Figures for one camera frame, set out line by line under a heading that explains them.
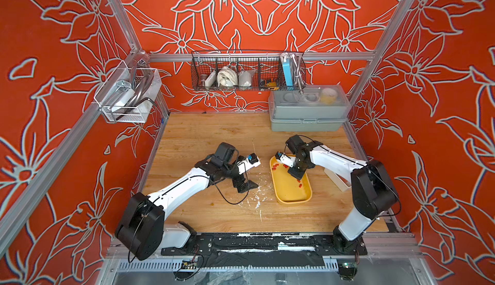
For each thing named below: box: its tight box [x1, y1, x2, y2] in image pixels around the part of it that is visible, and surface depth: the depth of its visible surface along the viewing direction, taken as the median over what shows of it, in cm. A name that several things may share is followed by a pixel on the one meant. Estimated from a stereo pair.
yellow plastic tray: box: [270, 155, 313, 204], surface depth 88 cm
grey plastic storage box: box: [268, 84, 352, 133], surface depth 104 cm
